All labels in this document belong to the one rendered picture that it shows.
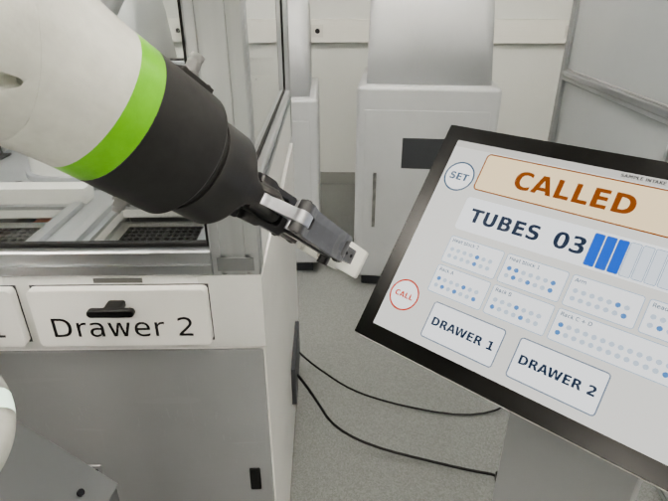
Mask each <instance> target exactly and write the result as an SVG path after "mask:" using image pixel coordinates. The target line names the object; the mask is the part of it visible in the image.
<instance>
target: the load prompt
mask: <svg viewBox="0 0 668 501"><path fill-rule="evenodd" d="M472 190H476V191H480V192H484V193H488V194H492V195H496V196H500V197H504V198H507V199H511V200H515V201H519V202H523V203H527V204H531V205H535V206H539V207H543V208H547V209H551V210H555V211H559V212H563V213H567V214H571V215H575V216H579V217H583V218H587V219H591V220H595V221H599V222H602V223H606V224H610V225H614V226H618V227H622V228H626V229H630V230H634V231H638V232H641V233H645V234H649V235H653V236H657V237H661V238H665V239H668V189H663V188H658V187H653V186H648V185H643V184H638V183H633V182H628V181H623V180H618V179H613V178H608V177H603V176H598V175H593V174H589V173H585V172H580V171H575V170H570V169H565V168H560V167H555V166H550V165H545V164H540V163H535V162H530V161H525V160H520V159H515V158H510V157H505V156H500V155H495V154H490V153H488V155H487V157H486V159H485V161H484V163H483V166H482V168H481V170H480V172H479V174H478V176H477V179H476V181H475V183H474V185H473V187H472Z"/></svg>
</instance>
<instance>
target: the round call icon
mask: <svg viewBox="0 0 668 501"><path fill-rule="evenodd" d="M424 288H425V284H423V283H420V282H418V281H415V280H413V279H410V278H408V277H405V276H403V275H400V274H397V276H396V278H395V280H394V282H393V284H392V286H391V289H390V291H389V293H388V295H387V297H386V299H385V301H384V303H383V304H385V305H387V306H389V307H391V308H393V309H396V310H398V311H400V312H402V313H405V314H406V315H408V316H410V317H412V315H413V313H414V311H415V309H416V306H417V304H418V301H419V299H420V297H421V294H422V292H423V290H424Z"/></svg>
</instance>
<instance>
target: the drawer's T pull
mask: <svg viewBox="0 0 668 501"><path fill-rule="evenodd" d="M125 306H126V304H125V301H124V300H109V301H107V303H106V304H105V306H104V307H103V308H90V309H89V310H88V311H87V312H86V316H87V317H88V318H131V317H133V316H134V314H135V310H134V308H131V307H125Z"/></svg>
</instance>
